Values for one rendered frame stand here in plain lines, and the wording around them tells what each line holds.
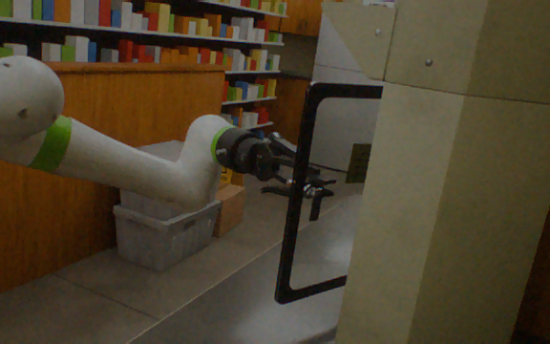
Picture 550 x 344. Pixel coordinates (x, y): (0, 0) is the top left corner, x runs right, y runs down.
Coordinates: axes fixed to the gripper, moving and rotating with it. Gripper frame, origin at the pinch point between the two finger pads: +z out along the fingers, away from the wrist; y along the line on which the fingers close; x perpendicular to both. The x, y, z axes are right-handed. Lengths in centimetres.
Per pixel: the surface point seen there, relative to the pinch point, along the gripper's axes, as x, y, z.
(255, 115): 297, -64, -375
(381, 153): -7.4, 10.9, 18.8
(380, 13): -9.0, 30.0, 15.2
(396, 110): -7.1, 17.4, 19.7
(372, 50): -9.1, 25.1, 15.1
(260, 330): -11.5, -26.0, 3.2
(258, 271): 2.9, -25.9, -15.1
